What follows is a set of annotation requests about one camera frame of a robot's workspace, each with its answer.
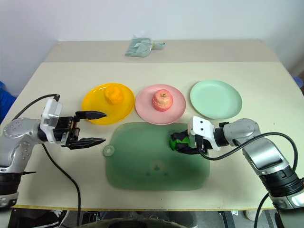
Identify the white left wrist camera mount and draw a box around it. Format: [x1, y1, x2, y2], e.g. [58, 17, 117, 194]
[39, 98, 64, 143]

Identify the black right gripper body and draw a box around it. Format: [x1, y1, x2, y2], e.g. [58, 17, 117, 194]
[189, 134, 210, 153]

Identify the grey metal table frame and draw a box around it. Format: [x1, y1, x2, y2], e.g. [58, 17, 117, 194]
[217, 209, 237, 228]

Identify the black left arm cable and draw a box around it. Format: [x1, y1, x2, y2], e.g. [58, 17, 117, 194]
[13, 94, 82, 227]

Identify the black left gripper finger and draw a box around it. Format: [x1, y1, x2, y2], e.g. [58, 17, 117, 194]
[62, 137, 106, 150]
[75, 110, 107, 121]

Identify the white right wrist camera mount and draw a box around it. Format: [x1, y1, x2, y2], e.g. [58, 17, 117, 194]
[187, 115, 220, 152]

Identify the green round fruit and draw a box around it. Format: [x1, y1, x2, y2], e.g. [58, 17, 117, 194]
[169, 135, 191, 152]

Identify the black and white shoe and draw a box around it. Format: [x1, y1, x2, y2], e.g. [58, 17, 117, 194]
[29, 209, 70, 228]

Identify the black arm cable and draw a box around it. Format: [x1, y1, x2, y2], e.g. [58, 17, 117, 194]
[199, 132, 299, 228]
[13, 94, 82, 227]

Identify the pink plate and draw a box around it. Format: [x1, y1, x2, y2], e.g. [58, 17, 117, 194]
[135, 84, 187, 125]

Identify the yellow plate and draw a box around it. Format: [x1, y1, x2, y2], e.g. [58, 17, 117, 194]
[82, 82, 135, 126]

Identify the green cutting mat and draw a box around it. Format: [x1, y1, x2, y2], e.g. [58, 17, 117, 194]
[102, 122, 211, 191]

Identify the pale green packaged item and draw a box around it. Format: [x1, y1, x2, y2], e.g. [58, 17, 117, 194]
[124, 37, 153, 58]

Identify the orange yellow fruit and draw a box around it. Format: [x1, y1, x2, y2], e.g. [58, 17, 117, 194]
[104, 86, 124, 105]

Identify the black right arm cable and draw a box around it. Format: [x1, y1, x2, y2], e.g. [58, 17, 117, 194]
[199, 132, 299, 228]

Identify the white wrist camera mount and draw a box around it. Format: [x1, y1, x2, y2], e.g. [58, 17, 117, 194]
[187, 115, 220, 152]
[39, 98, 64, 143]

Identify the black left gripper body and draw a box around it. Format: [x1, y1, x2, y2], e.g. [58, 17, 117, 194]
[53, 115, 81, 146]

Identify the blue object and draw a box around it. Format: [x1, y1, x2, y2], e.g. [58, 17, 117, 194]
[0, 80, 18, 124]
[294, 76, 304, 90]

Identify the light green plate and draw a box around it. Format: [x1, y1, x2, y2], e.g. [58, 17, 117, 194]
[189, 80, 243, 120]

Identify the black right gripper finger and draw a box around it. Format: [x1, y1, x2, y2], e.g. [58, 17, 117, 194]
[175, 142, 203, 155]
[170, 129, 191, 142]

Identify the red apple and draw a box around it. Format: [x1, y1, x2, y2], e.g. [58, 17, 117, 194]
[152, 89, 173, 112]

